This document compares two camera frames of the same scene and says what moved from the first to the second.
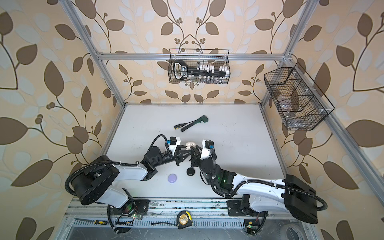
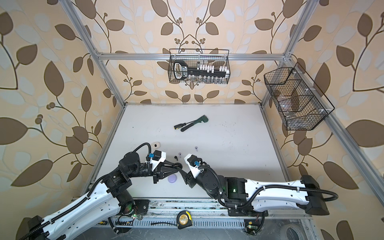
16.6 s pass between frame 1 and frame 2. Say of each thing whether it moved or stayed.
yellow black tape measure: stayed
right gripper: moved
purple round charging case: stayed
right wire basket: stayed
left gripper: moved
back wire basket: stayed
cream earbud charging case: moved
